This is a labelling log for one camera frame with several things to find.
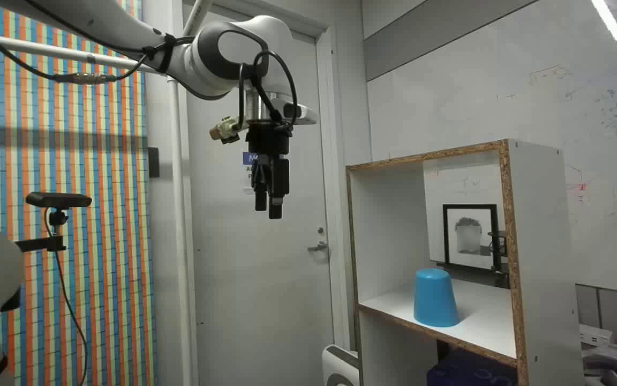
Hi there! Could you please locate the scribbled white whiteboard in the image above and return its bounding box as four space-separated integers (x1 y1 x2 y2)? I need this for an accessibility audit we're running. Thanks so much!
362 0 617 296

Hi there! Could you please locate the dark blue storage bin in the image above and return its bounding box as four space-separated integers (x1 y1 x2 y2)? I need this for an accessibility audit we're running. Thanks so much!
425 347 522 386

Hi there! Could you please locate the thin black camera cable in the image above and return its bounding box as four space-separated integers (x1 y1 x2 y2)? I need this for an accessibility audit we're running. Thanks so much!
50 248 92 386

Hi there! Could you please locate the silver door handle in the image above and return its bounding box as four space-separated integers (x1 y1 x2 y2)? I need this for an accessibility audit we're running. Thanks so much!
305 226 333 263

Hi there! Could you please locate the black wall switch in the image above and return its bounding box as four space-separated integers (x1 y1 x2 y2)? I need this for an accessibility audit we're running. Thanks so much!
146 146 163 179

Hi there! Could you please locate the white chipboard shelf unit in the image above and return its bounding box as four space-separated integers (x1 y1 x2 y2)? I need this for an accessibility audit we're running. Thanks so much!
343 137 587 386

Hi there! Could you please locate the white door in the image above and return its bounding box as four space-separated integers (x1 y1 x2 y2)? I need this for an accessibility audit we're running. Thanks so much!
184 3 347 386

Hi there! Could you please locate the black camera on mount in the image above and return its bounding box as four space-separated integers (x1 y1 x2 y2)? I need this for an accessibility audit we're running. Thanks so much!
15 188 95 254

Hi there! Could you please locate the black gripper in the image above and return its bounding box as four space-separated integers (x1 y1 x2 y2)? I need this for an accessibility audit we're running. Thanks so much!
245 120 296 220

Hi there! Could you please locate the white floor appliance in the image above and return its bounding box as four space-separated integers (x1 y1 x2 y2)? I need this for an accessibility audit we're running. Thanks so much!
319 342 362 386

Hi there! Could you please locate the blue plastic cup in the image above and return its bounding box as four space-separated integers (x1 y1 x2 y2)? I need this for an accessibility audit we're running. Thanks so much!
412 266 463 329

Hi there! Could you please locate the colourful striped curtain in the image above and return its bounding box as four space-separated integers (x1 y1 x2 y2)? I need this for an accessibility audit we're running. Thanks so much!
0 0 156 386

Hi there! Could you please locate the ceiling light strip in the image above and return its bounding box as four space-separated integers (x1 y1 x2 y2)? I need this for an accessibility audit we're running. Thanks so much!
590 0 617 62

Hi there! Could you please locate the grey clutter pile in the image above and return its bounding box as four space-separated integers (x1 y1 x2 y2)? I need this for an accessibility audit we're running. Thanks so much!
577 322 617 386

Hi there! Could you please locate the black framed portrait picture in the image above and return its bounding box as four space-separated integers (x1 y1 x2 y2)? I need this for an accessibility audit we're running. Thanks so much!
442 201 504 271

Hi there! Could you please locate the beige wrist camera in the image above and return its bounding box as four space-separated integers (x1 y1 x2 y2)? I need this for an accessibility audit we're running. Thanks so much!
209 116 245 146

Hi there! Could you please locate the white horizontal bar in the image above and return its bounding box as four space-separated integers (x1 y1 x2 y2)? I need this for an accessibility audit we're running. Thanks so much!
0 29 155 72

